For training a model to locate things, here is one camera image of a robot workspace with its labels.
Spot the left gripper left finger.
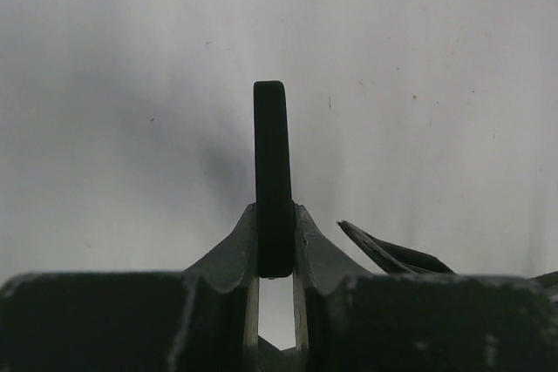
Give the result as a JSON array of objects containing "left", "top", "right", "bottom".
[{"left": 180, "top": 204, "right": 259, "bottom": 371}]

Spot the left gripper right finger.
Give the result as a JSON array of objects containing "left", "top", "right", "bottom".
[{"left": 293, "top": 204, "right": 371, "bottom": 371}]

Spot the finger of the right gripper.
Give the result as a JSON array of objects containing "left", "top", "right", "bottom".
[{"left": 337, "top": 220, "right": 455, "bottom": 274}]

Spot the phone with black case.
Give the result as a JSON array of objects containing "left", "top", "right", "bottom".
[{"left": 254, "top": 81, "right": 296, "bottom": 279}]

